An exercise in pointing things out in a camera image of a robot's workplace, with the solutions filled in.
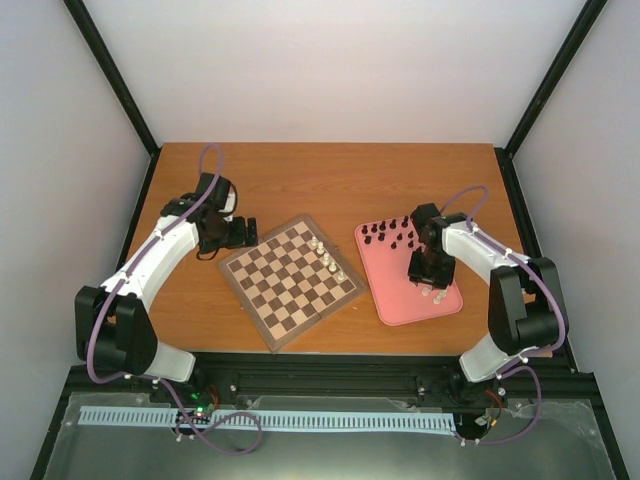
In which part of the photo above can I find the pink rubber tray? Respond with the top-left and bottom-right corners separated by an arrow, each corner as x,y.
354,216 -> 463,326

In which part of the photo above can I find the light blue cable duct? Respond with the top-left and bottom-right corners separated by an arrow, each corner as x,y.
78,406 -> 455,435

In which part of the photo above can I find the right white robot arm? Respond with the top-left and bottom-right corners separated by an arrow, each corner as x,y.
408,203 -> 568,383

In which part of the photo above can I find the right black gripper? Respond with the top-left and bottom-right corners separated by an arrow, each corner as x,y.
408,249 -> 456,290

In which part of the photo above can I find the wooden folding chess board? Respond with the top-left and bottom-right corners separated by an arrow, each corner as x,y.
219,214 -> 367,353

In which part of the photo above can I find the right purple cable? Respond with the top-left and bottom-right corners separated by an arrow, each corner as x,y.
441,185 -> 568,446

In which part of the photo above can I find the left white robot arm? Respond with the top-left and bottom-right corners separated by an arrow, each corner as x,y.
74,173 -> 257,403

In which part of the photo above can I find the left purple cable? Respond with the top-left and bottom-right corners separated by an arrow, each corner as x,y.
87,142 -> 263,455

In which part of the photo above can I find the purple cable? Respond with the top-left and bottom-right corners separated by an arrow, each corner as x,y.
87,142 -> 263,455
441,185 -> 568,446

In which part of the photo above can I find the black aluminium frame rail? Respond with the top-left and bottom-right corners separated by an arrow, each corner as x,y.
64,351 -> 596,407

